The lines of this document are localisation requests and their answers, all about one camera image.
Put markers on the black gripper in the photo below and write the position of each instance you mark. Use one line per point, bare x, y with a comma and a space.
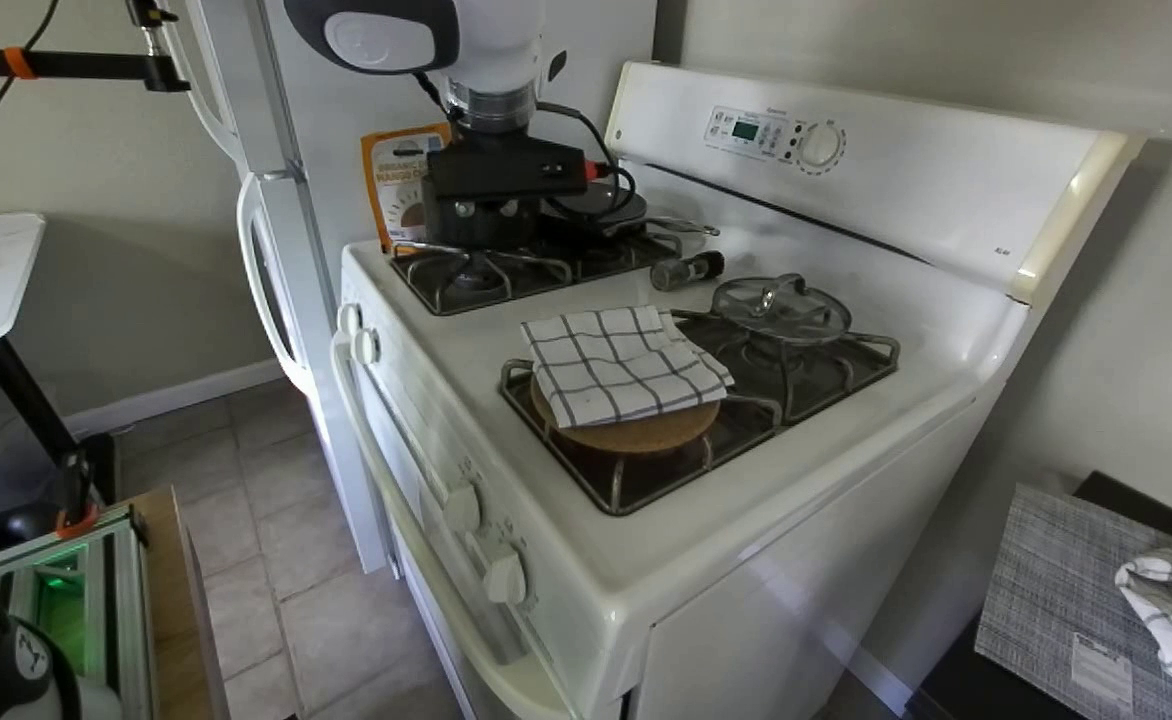
495, 221

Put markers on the folded white checkered towel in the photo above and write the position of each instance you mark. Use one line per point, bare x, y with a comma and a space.
619, 361

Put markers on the glass pot lid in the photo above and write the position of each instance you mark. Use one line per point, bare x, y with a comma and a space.
787, 310

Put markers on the orange food package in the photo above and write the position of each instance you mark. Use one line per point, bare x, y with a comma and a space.
397, 185

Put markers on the white refrigerator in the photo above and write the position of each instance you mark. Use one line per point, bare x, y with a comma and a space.
329, 202

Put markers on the white stove knob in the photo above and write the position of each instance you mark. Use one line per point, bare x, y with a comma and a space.
461, 507
506, 576
348, 320
369, 347

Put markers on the round wooden trivet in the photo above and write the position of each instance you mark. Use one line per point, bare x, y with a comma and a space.
638, 432

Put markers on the white gas stove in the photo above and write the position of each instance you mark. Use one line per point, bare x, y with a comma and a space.
878, 147

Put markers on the black pole orange clamp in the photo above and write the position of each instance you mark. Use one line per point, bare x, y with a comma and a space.
78, 60

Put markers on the wooden board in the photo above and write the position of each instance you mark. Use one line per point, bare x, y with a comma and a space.
187, 613

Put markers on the grey woven placemat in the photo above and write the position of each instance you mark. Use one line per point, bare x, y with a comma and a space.
1065, 603

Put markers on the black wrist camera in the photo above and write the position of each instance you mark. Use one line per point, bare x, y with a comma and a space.
506, 165

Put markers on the aluminium frame green light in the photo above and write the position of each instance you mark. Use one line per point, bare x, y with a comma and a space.
117, 613

